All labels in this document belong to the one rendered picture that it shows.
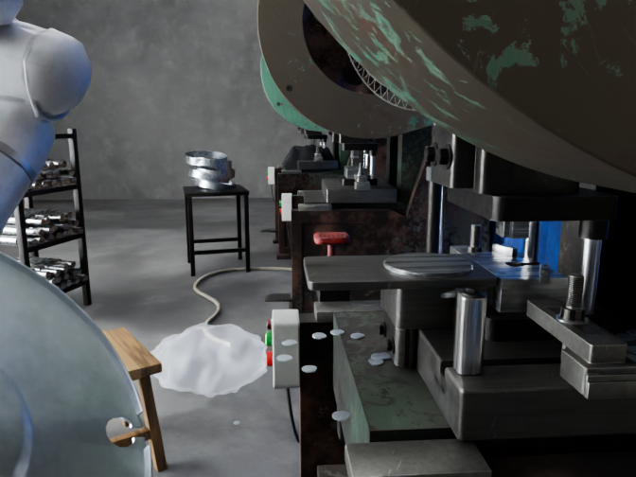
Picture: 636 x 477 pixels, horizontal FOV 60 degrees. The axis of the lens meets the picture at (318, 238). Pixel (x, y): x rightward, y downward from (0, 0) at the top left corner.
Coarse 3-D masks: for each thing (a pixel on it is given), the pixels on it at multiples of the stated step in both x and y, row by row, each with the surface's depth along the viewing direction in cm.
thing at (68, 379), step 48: (0, 288) 39; (48, 288) 42; (0, 336) 36; (48, 336) 39; (96, 336) 42; (0, 384) 33; (48, 384) 36; (96, 384) 39; (0, 432) 32; (48, 432) 34; (96, 432) 37
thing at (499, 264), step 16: (480, 256) 83; (496, 256) 83; (512, 256) 83; (528, 256) 83; (496, 272) 75; (512, 272) 75; (528, 272) 75; (480, 288) 79; (496, 288) 73; (512, 288) 71; (528, 288) 72; (544, 288) 72; (560, 288) 72; (496, 304) 73; (512, 304) 72
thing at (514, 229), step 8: (496, 224) 79; (504, 224) 76; (512, 224) 75; (520, 224) 75; (528, 224) 75; (496, 232) 79; (504, 232) 76; (512, 232) 75; (520, 232) 75; (528, 232) 75
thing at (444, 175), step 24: (432, 144) 78; (456, 144) 70; (432, 168) 79; (456, 168) 70; (480, 168) 69; (504, 168) 68; (528, 168) 68; (480, 192) 69; (504, 192) 69; (528, 192) 69; (552, 192) 69; (576, 192) 70
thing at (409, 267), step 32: (320, 256) 83; (352, 256) 83; (384, 256) 83; (416, 256) 81; (448, 256) 81; (320, 288) 70; (352, 288) 70; (384, 288) 71; (416, 288) 71; (448, 288) 73; (384, 320) 82; (416, 320) 74; (448, 320) 74
